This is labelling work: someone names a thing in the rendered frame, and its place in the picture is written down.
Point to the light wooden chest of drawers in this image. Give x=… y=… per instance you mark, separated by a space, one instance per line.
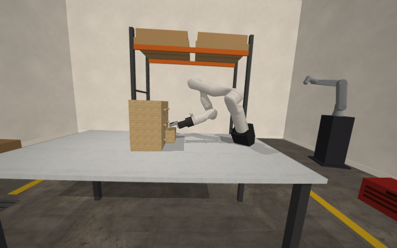
x=145 y=125

